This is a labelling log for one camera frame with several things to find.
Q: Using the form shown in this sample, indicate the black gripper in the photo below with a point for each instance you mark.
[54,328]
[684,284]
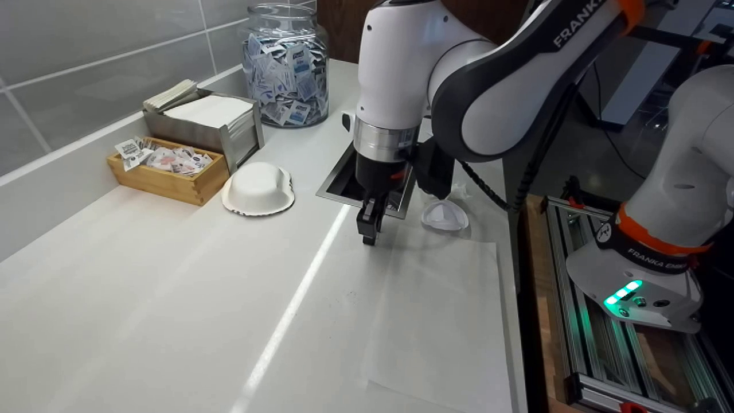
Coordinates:
[388,189]

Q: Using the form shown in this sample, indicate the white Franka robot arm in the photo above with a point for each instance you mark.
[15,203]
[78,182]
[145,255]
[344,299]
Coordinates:
[422,67]

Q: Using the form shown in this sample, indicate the crumpled white plastic wrapper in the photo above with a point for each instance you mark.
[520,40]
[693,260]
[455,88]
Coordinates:
[443,215]

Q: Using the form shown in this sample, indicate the white upturned paper bowl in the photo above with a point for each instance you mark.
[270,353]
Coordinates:
[258,191]

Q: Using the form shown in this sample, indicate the white paper sheet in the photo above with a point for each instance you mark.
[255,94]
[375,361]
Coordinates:
[438,336]

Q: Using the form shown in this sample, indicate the glass jar of packets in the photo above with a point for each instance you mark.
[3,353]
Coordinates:
[286,61]

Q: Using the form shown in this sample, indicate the wooden tray of packets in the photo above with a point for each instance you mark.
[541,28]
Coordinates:
[168,167]

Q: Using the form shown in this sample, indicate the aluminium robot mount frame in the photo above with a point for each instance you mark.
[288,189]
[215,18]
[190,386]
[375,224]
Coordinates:
[614,364]

